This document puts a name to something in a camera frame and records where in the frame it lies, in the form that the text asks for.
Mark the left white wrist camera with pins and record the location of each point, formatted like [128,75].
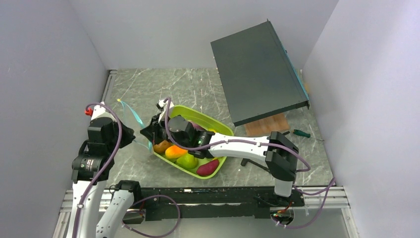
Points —
[98,111]

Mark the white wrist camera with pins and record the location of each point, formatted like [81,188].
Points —
[98,111]
[165,106]

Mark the dark grey tilted panel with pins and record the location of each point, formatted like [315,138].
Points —
[257,75]

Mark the green pear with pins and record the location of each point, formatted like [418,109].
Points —
[187,161]

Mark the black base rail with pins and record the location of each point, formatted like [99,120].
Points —
[155,204]

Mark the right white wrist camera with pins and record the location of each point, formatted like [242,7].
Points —
[165,106]

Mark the brown kiwi potato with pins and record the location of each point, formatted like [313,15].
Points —
[161,147]

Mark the purple eggplant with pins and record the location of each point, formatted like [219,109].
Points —
[196,126]

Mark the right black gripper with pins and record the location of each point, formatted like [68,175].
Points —
[152,132]

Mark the green plastic tray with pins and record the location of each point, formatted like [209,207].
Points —
[206,122]

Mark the orange mango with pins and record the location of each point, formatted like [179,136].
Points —
[174,152]

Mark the purple sweet potato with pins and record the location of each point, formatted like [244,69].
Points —
[208,168]

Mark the black hammer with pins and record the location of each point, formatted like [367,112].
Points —
[245,161]

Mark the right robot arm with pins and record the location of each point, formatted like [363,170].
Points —
[276,151]

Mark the wooden board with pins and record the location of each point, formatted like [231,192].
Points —
[266,125]

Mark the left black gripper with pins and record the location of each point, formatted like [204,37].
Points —
[129,136]

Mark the clear zip top bag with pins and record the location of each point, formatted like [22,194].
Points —
[132,120]

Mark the green handled screwdriver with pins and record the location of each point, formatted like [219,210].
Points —
[304,134]

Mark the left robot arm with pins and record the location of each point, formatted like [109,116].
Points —
[90,172]

